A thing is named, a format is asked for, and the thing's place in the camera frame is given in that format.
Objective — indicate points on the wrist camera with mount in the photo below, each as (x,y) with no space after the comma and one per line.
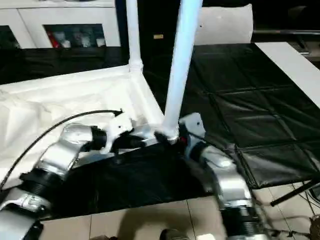
(195,122)
(120,126)

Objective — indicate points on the black work mat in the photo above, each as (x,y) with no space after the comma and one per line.
(250,100)

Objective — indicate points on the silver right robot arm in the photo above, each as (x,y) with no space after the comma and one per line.
(230,180)

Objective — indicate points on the small tan label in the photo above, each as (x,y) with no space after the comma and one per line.
(158,36)

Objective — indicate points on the white board with round fitting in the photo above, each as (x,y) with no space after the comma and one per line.
(225,25)

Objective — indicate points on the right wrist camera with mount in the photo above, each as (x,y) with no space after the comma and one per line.
(195,122)

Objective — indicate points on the white plastic table top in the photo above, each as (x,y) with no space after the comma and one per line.
(75,87)

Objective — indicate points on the white plastic table leg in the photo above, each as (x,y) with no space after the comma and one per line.
(133,32)
(183,50)

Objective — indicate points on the dark cabinet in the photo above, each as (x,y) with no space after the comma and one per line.
(155,17)

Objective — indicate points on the white glass-door cabinet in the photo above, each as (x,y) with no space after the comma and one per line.
(62,17)

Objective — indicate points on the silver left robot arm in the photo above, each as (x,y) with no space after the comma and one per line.
(62,150)

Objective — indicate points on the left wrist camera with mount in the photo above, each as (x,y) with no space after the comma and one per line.
(120,126)

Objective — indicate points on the thin black rod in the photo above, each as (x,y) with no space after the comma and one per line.
(292,193)

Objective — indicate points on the red item behind glass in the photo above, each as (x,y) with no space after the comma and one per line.
(53,40)

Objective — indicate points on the white flat panel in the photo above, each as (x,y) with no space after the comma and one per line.
(295,70)

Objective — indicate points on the dark grey bar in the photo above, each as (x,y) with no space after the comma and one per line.
(285,32)

